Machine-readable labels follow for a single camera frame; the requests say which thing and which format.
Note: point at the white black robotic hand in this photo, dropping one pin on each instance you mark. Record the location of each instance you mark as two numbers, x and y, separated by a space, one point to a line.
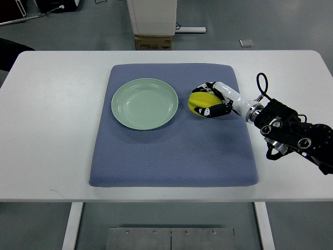
232 102

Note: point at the yellow starfruit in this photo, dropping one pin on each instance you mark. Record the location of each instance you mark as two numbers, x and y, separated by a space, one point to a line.
198 102

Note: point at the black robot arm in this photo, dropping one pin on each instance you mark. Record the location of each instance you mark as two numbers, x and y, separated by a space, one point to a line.
285 132

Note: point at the small grey floor plate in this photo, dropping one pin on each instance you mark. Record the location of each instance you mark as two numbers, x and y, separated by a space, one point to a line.
246 43

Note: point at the pale green plate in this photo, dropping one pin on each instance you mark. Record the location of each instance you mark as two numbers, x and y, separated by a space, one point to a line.
144 104

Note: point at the metal floor plate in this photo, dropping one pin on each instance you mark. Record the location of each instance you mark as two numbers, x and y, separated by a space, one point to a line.
171 238

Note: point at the blue textured mat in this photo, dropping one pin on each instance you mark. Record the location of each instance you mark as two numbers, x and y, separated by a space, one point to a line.
188 151

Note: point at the white table foot bar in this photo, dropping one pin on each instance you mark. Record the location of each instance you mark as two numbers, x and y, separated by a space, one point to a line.
188 30

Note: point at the right white table leg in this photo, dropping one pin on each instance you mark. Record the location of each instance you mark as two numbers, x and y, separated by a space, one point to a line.
264 226

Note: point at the white table leg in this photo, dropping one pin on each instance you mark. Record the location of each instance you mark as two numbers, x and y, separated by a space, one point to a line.
73 224
264 226

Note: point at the cardboard box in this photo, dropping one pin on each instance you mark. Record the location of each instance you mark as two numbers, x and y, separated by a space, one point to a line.
152 43

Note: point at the white cabinet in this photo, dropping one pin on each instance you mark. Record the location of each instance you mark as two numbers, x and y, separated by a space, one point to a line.
153 17

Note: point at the left white table leg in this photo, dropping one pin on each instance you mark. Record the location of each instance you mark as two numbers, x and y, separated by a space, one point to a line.
73 224

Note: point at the black equipment case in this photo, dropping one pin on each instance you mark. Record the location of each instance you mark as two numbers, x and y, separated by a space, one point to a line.
57 5

